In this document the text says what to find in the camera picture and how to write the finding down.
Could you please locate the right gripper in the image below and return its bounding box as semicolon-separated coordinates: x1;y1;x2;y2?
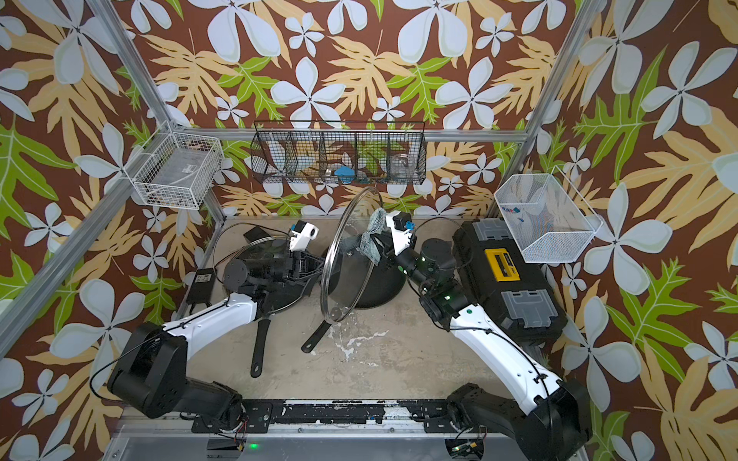
372;230;438;300

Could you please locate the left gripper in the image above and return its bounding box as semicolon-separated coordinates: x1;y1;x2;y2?
254;256;334;288

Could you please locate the glass pot lid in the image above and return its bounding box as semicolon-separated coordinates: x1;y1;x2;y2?
221;234;321;317
320;186;386;324

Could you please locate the small pan with lid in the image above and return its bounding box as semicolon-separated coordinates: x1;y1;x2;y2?
301;235;405;353

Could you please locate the green microfibre cloth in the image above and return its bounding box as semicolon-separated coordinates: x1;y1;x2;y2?
357;207;387;265

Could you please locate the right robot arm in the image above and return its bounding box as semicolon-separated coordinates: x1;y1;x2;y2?
372;234;592;460

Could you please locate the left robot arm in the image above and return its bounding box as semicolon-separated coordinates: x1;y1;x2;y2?
107;251;324;430

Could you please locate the large black frying pan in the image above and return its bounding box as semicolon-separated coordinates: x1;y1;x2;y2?
221;234;321;380

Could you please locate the black yellow toolbox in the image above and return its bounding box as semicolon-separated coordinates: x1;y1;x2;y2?
453;218;567;346

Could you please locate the white mesh basket right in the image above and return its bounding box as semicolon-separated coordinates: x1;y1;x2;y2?
494;167;603;265

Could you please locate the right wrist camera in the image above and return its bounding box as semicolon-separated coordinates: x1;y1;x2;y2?
386;211;415;255

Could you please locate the black wire basket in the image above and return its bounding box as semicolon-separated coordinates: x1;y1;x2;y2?
249;120;428;186

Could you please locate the white wire basket left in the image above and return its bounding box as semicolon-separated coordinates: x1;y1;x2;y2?
125;122;224;211

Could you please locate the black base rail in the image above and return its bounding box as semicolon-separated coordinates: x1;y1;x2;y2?
186;399;459;435

